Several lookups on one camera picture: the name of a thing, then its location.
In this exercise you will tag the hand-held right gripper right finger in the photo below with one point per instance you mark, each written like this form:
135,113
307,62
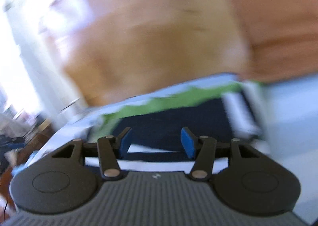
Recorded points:
187,142

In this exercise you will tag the brown perforated mat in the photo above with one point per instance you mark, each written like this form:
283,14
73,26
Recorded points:
280,25

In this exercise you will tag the striped light blue bed sheet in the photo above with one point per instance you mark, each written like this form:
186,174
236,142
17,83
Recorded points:
293,116

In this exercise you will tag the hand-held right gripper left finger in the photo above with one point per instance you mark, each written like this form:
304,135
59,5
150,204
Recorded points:
123,144

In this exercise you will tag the black garment with green lining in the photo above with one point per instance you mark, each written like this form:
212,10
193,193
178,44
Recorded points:
174,121

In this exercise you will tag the wood-pattern vinyl sheet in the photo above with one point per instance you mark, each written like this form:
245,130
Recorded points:
149,37

